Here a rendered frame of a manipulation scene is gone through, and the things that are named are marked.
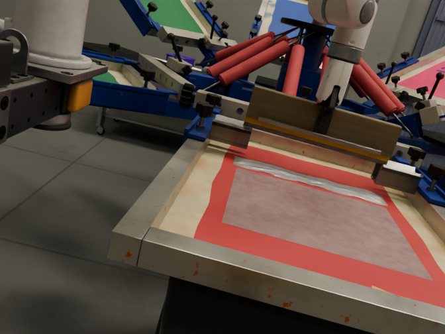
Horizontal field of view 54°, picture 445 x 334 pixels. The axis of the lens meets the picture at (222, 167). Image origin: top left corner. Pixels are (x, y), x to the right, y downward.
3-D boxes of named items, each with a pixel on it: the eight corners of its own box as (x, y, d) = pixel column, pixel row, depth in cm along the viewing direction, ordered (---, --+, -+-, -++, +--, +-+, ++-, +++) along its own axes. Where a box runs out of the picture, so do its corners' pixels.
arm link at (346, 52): (328, 42, 103) (324, 53, 104) (332, 42, 95) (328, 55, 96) (358, 50, 103) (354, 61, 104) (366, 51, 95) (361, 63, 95)
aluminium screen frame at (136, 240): (589, 395, 50) (606, 369, 49) (105, 258, 52) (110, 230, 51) (400, 179, 125) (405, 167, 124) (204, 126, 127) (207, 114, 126)
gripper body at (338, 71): (325, 50, 104) (310, 95, 107) (330, 51, 94) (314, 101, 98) (355, 57, 104) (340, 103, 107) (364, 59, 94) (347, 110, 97)
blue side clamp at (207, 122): (199, 163, 98) (206, 134, 96) (178, 157, 99) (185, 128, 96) (216, 134, 127) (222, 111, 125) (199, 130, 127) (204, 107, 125)
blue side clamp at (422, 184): (441, 228, 97) (454, 201, 94) (419, 222, 97) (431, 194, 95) (402, 184, 125) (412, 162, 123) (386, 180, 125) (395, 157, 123)
